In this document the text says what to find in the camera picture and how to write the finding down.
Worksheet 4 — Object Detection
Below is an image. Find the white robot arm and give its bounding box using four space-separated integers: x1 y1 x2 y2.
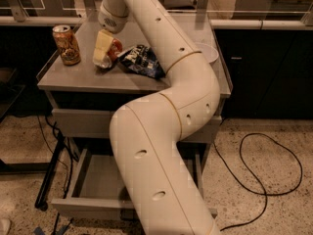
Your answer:
99 0 221 235

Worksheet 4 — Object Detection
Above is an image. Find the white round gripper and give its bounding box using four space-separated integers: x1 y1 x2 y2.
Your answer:
93 5 129 66

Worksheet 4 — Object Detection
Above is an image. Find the grey top drawer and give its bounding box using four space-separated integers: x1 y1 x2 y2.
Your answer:
52 109 222 143

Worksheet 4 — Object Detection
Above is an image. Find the gold patterned drink can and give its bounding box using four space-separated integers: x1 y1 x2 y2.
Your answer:
53 24 81 66

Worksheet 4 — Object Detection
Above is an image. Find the black table leg frame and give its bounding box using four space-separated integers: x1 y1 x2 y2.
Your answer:
0 136 65 212

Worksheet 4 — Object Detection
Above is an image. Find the blue chip bag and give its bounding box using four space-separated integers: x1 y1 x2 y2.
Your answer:
117 44 165 79

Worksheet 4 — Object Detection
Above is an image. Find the white bowl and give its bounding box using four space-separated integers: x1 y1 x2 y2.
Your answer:
197 43 219 65

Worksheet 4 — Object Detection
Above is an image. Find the white horizontal rail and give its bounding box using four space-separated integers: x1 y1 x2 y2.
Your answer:
210 20 313 30

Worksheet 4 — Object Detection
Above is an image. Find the black floor cable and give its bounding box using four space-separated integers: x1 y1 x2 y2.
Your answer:
212 132 304 232

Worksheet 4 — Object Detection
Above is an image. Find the red coke can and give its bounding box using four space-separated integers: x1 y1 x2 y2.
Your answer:
97 38 122 69

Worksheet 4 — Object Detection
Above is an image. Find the grey drawer cabinet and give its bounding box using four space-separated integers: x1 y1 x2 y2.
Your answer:
36 11 233 227

